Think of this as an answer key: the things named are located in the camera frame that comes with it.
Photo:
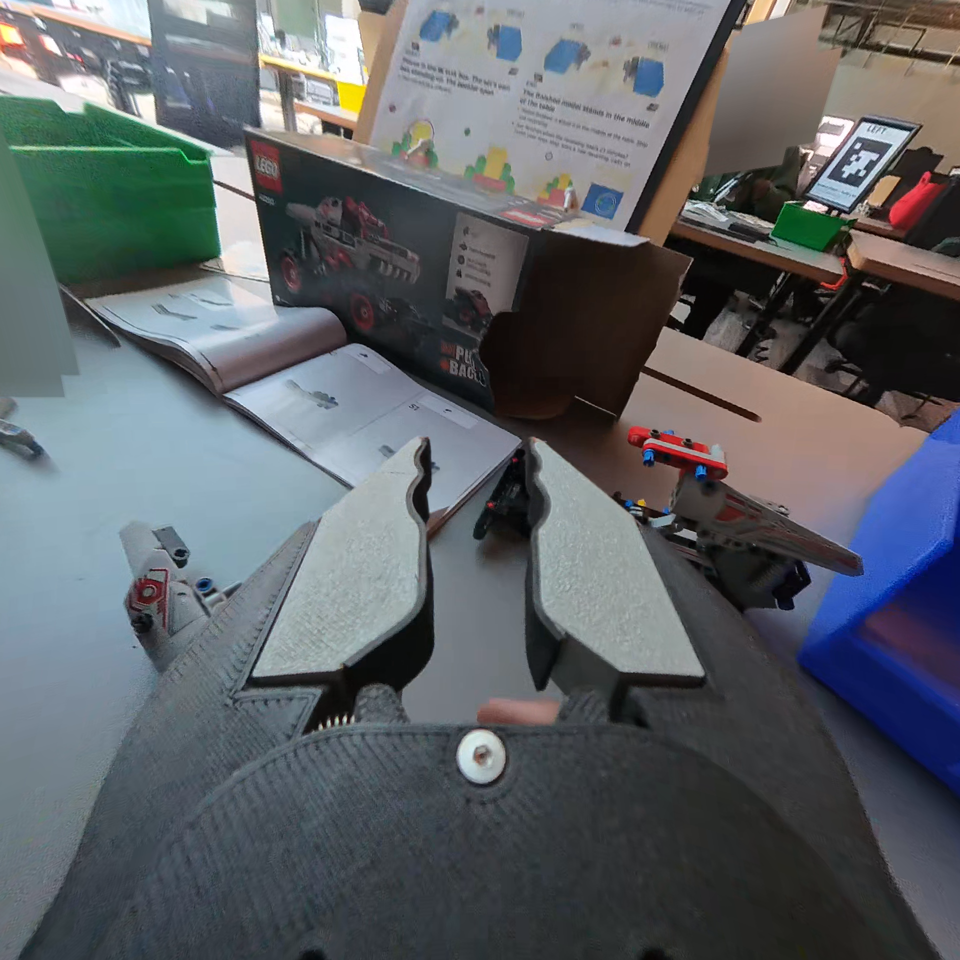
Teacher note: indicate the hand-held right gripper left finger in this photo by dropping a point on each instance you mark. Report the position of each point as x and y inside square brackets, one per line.
[345, 570]

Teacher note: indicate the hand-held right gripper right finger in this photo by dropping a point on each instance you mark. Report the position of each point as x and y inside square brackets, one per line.
[607, 585]

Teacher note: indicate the small black lego assembly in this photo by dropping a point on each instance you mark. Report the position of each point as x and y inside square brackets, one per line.
[504, 499]

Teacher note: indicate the grey red lego truck assembly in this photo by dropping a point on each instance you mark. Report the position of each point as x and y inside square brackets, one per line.
[720, 517]

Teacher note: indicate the open lego instruction booklet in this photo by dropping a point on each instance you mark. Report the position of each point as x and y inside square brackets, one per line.
[300, 390]

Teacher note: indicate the grey lego panel red sticker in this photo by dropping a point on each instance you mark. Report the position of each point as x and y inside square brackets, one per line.
[161, 600]

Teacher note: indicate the black lego truck box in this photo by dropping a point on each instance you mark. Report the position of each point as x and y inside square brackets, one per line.
[375, 247]

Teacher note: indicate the small grey blue lego piece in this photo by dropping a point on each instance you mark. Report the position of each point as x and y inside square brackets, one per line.
[19, 441]

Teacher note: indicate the blue plastic bin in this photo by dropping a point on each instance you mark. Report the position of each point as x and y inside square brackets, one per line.
[892, 600]

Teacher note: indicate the wooden background table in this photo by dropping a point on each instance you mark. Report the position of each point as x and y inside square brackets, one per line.
[757, 251]
[907, 270]

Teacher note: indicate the black office chair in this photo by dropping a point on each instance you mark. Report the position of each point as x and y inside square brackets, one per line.
[900, 352]

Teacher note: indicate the printed instruction sheet board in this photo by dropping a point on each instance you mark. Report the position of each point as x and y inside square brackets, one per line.
[679, 202]

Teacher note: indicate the small green plastic bin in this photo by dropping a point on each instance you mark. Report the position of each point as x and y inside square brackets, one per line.
[810, 225]

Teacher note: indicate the large green plastic bin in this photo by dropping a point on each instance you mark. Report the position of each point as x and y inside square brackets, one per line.
[112, 187]

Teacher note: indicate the black clipboard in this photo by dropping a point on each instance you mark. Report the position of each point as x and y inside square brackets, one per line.
[694, 112]

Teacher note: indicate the tablet showing black white tag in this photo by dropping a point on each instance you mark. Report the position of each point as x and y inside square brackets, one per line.
[862, 165]

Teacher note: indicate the red bag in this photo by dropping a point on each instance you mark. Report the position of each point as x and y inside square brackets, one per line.
[919, 199]

